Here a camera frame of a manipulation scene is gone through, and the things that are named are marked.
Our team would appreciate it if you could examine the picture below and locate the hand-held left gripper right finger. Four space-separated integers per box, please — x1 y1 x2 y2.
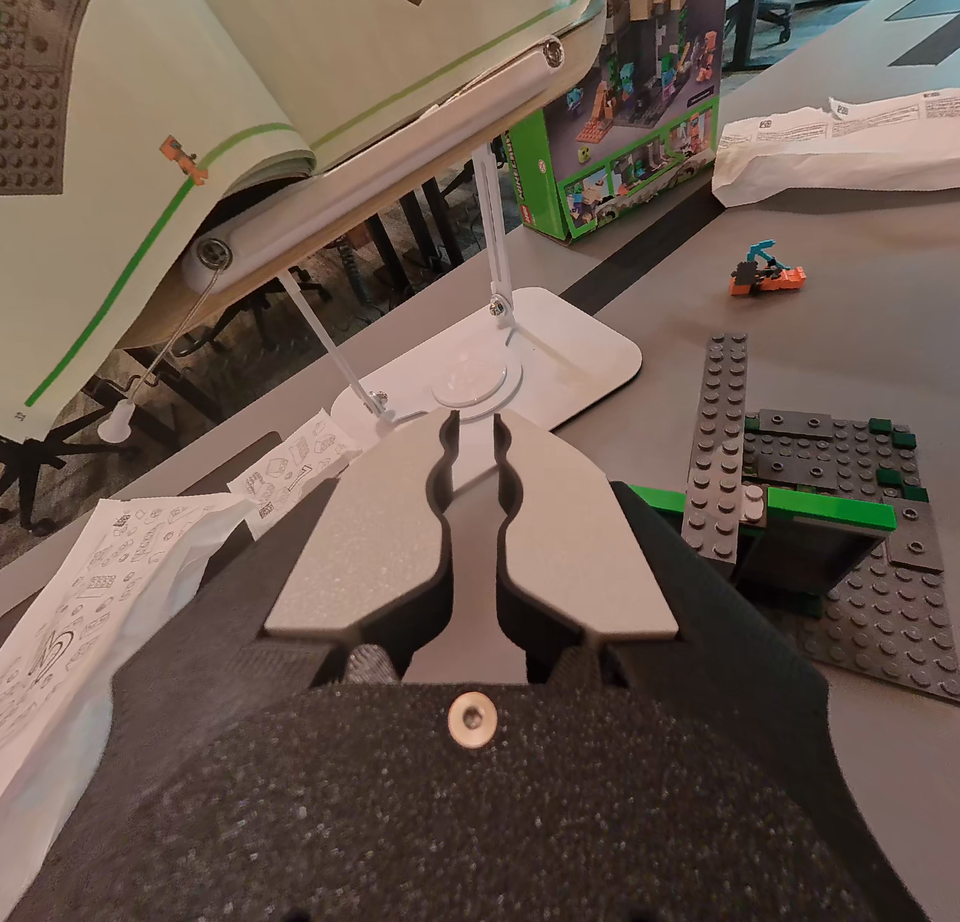
492 412 680 649

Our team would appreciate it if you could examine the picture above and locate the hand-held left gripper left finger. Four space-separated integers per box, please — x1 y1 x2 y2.
264 410 459 661

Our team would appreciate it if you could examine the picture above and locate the green tile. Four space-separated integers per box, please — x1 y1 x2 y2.
628 483 690 520
763 487 899 538

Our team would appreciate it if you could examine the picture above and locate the long dark grey studded plate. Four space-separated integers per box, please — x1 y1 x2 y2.
681 332 750 563

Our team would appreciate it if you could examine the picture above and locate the grey brick wall model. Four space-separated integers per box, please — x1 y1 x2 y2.
628 332 960 706

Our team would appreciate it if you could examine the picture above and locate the building instruction booklet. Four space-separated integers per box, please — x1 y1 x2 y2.
0 0 601 443

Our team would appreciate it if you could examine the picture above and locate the grey desk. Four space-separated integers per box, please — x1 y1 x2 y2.
0 0 960 922

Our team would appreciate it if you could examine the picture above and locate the white adjustable book stand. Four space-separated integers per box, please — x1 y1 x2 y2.
97 0 644 445

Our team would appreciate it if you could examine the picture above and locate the crumpled white paper bag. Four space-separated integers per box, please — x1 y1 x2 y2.
711 86 960 208
0 493 252 874

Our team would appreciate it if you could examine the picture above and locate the orange toy brick figure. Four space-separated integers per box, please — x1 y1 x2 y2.
726 240 807 297

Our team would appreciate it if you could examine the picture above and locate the black office chair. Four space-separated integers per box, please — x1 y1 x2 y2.
0 405 140 537
753 0 796 46

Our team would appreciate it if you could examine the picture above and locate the green toy brick set box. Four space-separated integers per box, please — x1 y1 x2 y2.
498 0 730 247

